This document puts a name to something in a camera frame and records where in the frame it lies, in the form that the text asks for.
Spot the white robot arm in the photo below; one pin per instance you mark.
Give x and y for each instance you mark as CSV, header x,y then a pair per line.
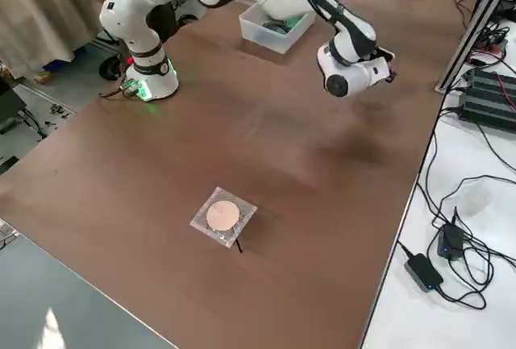
x,y
133,14

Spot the black power adapter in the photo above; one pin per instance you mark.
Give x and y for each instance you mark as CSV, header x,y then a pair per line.
x,y
423,272
451,240

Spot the black power supply unit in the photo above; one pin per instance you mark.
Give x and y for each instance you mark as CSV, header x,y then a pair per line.
x,y
488,99

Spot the black caster wheel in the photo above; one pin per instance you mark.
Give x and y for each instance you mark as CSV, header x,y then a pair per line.
x,y
109,67

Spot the grey and green cloth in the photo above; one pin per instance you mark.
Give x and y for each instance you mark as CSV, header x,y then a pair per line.
x,y
274,27

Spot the white plastic box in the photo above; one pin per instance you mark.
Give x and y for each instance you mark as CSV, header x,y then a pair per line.
x,y
266,40

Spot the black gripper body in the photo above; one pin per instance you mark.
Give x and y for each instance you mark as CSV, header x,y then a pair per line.
x,y
390,59

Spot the beige curtain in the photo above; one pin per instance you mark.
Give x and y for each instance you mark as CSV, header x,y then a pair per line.
x,y
36,10

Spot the aluminium frame post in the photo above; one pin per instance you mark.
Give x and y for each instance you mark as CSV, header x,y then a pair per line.
x,y
471,26

